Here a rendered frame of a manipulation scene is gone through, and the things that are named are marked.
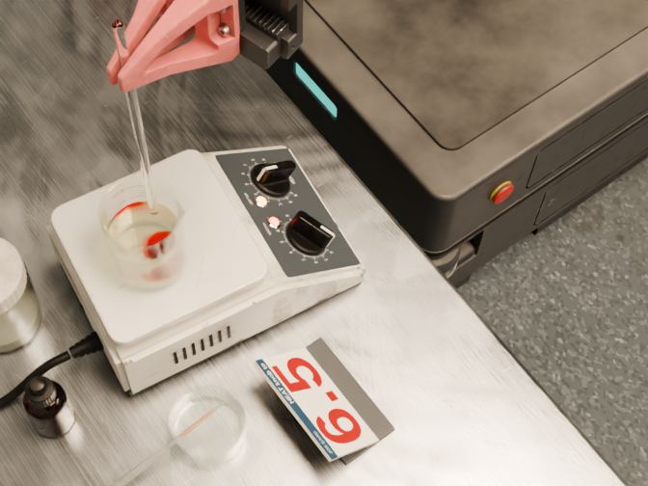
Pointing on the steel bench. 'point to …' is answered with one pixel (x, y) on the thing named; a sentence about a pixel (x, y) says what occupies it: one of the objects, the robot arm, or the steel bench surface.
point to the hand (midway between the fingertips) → (124, 70)
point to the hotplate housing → (281, 284)
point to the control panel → (310, 202)
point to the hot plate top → (189, 288)
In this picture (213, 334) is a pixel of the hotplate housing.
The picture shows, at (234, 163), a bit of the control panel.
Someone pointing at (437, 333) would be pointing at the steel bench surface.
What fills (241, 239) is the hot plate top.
